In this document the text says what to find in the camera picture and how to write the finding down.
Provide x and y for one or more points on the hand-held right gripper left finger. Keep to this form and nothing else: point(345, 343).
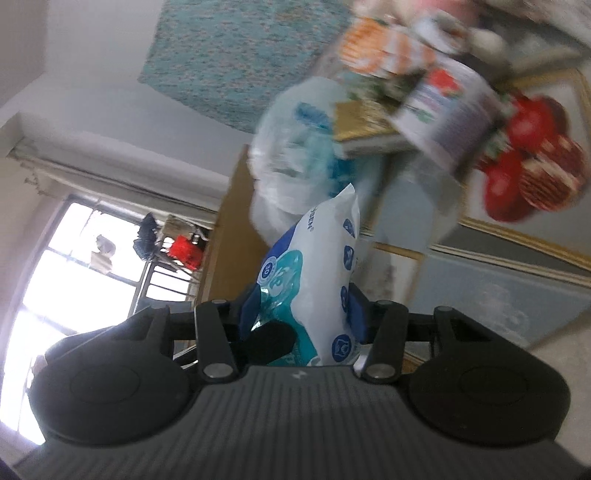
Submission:
point(249, 309)

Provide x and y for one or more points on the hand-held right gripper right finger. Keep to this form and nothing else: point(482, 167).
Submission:
point(358, 314)

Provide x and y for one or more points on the white blue wet wipe packet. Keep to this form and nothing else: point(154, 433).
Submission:
point(318, 277)

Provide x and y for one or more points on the red hanging garment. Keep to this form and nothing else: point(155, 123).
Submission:
point(184, 251)

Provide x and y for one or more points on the metal window railing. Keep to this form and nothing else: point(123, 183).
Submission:
point(157, 281)

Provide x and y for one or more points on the fruit print mat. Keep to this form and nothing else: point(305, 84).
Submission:
point(508, 258)

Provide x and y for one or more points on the white plastic bag blue print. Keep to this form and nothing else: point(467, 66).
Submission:
point(295, 152)

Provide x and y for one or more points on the gold packet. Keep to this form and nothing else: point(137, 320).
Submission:
point(360, 124)

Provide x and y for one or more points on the teal floral cloth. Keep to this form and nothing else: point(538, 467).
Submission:
point(240, 55)

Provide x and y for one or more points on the orange white packet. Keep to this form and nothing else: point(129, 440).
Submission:
point(383, 46)

